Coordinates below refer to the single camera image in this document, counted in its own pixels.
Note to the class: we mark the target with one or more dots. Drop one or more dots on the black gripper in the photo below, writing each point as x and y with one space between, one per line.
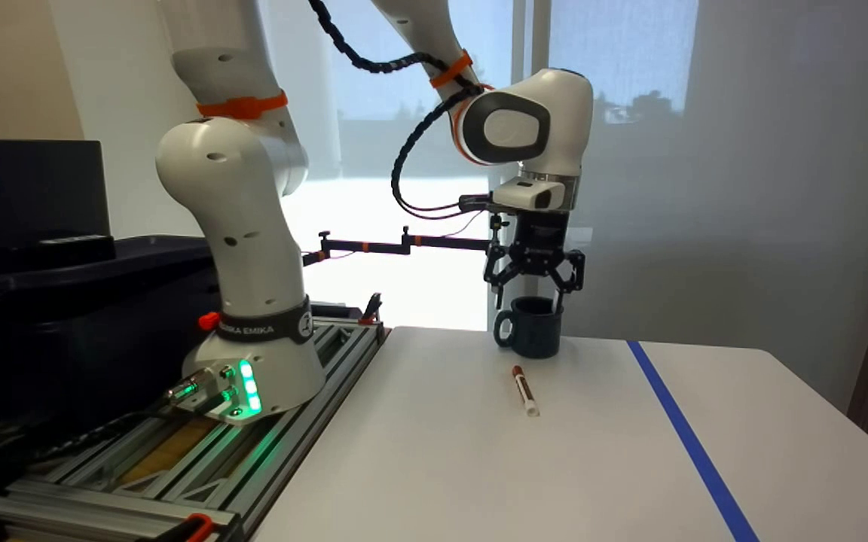
533 244

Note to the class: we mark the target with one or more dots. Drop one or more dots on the marker with orange cap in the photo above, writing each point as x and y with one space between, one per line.
525 390

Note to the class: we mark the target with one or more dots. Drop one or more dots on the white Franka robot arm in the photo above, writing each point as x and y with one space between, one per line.
241 200

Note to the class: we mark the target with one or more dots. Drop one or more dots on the dark teal mug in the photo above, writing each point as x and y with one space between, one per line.
538 331

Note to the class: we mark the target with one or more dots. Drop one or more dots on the blue tape strip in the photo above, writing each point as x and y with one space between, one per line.
691 439

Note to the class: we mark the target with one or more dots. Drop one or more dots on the black equipment case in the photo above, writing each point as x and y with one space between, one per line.
73 331

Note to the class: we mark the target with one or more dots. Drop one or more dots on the black computer monitor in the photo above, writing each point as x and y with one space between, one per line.
31 191

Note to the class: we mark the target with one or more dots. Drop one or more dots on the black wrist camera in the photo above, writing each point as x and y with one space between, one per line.
480 204

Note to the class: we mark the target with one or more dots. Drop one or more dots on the black articulated camera mount arm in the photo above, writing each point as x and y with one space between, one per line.
383 244

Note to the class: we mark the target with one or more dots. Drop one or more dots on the aluminium extrusion base frame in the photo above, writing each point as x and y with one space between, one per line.
283 442

